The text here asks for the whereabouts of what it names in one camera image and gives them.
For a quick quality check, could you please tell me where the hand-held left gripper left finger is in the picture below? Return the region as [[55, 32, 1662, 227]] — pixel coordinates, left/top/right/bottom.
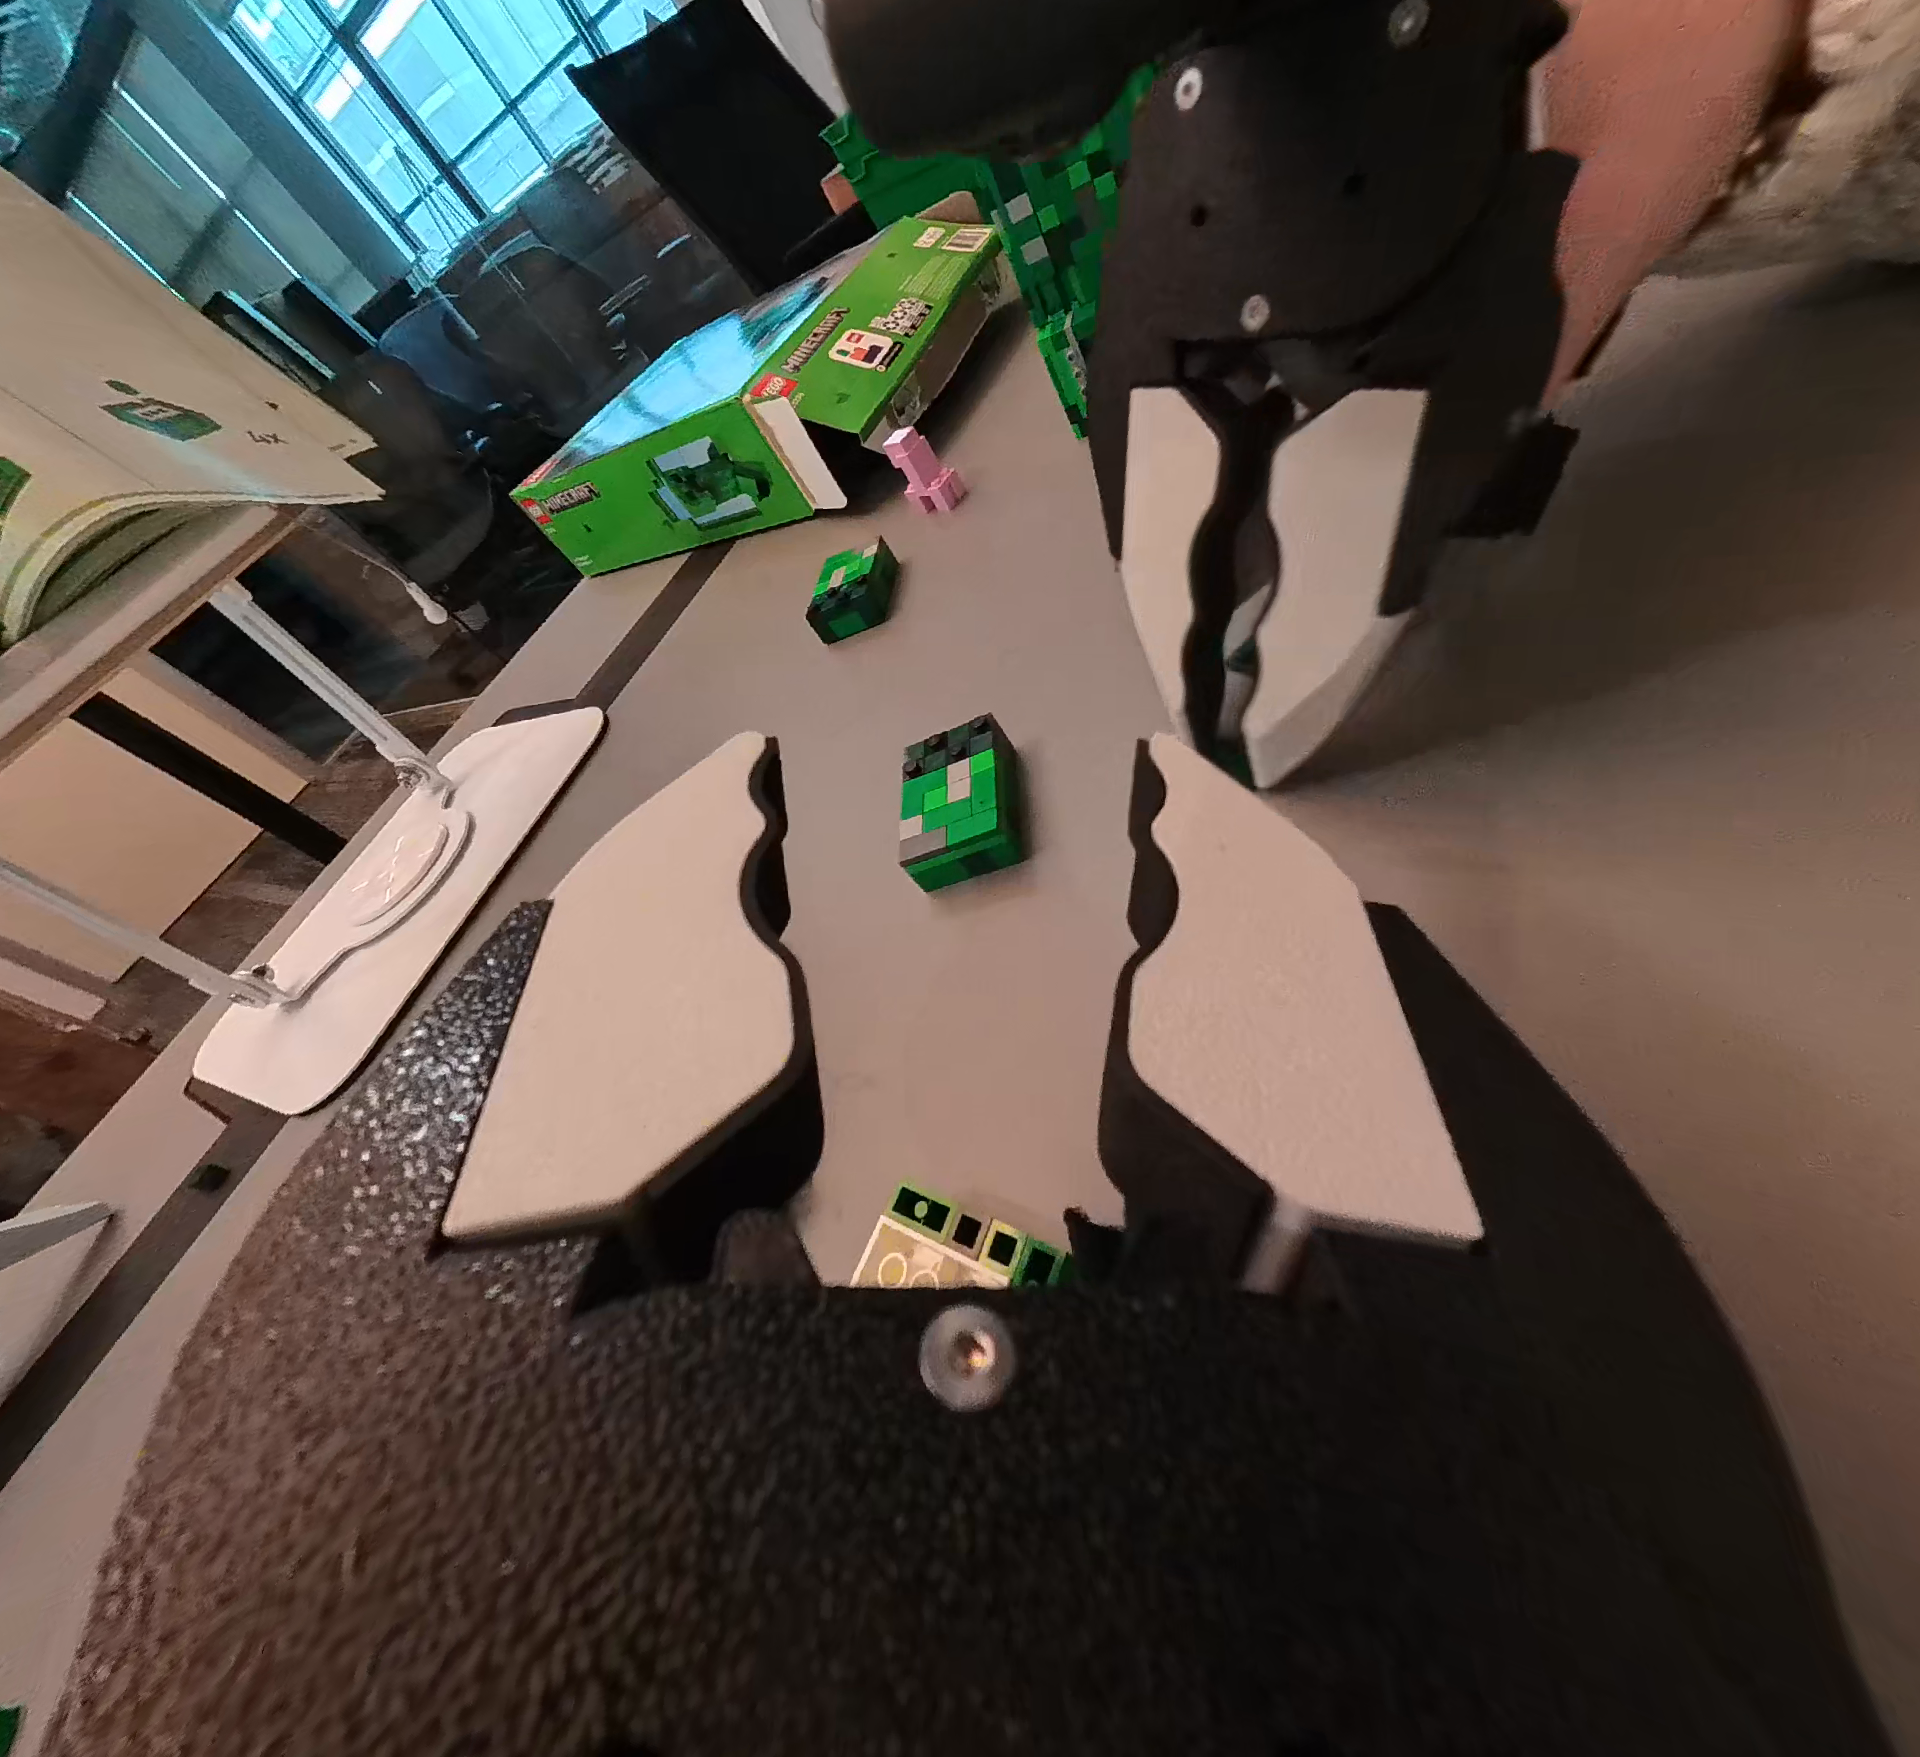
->
[[437, 730, 827, 1246]]

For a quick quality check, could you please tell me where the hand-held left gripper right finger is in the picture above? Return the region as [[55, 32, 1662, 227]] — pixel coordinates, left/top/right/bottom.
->
[[1102, 730, 1491, 1289]]

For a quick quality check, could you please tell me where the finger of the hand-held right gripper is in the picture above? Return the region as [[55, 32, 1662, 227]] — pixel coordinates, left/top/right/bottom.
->
[[1242, 385, 1431, 792], [1119, 380, 1229, 755]]

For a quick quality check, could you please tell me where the small green brick assembly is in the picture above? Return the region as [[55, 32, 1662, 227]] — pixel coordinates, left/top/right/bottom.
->
[[898, 709, 1035, 895]]

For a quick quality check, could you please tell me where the person's right forearm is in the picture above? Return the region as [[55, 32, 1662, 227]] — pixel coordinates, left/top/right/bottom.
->
[[1530, 0, 1920, 280]]

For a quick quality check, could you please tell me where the green building set box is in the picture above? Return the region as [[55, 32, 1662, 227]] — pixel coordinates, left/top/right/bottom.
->
[[511, 215, 1004, 580]]

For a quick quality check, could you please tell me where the person's right hand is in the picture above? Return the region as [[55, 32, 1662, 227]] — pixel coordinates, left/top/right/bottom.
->
[[1526, 0, 1820, 398]]

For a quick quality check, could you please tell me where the tall green blocky brick figure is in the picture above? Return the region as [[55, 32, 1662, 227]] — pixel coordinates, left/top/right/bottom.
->
[[983, 62, 1157, 439]]

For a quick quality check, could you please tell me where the pink brick pig figure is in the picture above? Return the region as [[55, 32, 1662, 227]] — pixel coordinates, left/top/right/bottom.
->
[[881, 425, 968, 517]]

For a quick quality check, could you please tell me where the green brick cube head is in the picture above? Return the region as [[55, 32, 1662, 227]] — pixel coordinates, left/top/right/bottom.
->
[[804, 534, 901, 645]]

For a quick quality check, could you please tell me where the black office chair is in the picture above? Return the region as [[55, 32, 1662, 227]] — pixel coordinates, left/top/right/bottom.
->
[[566, 0, 842, 289]]

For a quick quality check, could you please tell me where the building instruction booklet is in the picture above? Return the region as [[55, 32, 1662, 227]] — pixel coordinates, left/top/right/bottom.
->
[[0, 168, 383, 649]]

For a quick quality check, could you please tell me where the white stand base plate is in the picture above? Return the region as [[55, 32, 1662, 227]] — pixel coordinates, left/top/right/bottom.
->
[[0, 586, 610, 1118]]

